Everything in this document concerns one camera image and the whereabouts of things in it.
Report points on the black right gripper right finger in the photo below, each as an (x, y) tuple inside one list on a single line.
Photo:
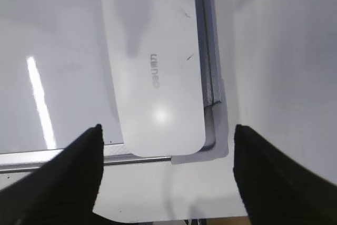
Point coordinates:
[(274, 188)]

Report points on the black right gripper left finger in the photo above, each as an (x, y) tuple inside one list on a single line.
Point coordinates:
[(63, 190)]

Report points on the white whiteboard eraser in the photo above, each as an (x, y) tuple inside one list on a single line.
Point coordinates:
[(153, 47)]

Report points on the whiteboard with aluminium frame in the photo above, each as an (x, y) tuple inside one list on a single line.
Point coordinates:
[(56, 82)]

